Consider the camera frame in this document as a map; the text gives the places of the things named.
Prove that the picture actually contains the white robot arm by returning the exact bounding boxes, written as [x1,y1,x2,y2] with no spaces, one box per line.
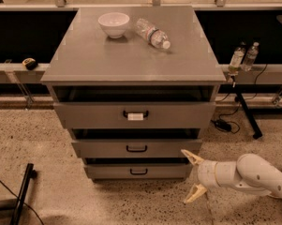
[181,149,282,203]

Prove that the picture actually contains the black stand leg left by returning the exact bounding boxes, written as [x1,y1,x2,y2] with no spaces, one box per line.
[9,163,37,225]

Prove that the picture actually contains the black cable on floor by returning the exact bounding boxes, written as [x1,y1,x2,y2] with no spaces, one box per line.
[0,171,45,225]

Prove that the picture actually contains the white ceramic bowl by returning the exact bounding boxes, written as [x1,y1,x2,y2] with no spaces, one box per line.
[97,12,130,38]

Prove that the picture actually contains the grey top drawer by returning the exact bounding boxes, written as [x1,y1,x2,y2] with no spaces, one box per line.
[54,102,215,128]

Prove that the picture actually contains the clear plastic bottle lying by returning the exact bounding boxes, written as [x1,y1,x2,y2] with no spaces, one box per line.
[135,18,171,50]

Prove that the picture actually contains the black power adapter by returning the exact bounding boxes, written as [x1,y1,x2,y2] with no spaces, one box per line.
[214,119,231,132]

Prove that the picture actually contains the grey drawer cabinet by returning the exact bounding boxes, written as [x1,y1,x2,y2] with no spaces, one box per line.
[40,5,227,182]

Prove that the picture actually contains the grey bottom drawer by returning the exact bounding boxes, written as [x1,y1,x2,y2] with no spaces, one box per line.
[84,163,192,180]

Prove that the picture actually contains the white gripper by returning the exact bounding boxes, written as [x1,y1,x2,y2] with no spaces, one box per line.
[181,149,241,203]

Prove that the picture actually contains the right standing water bottle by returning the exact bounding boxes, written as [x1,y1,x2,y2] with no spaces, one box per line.
[241,42,260,71]

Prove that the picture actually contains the yellow black tape measure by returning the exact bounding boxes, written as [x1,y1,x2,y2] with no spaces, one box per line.
[22,58,38,70]

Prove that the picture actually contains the standing water bottle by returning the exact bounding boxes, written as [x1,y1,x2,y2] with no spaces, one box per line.
[241,42,260,71]
[229,44,245,74]

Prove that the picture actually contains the grey drawer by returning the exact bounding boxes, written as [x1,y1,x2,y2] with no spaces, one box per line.
[54,102,215,128]
[84,163,192,180]
[72,139,202,158]

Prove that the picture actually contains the left standing water bottle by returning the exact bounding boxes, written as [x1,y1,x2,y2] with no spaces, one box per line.
[229,44,245,74]

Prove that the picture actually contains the grey middle drawer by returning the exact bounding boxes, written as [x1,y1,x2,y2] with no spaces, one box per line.
[72,139,202,158]

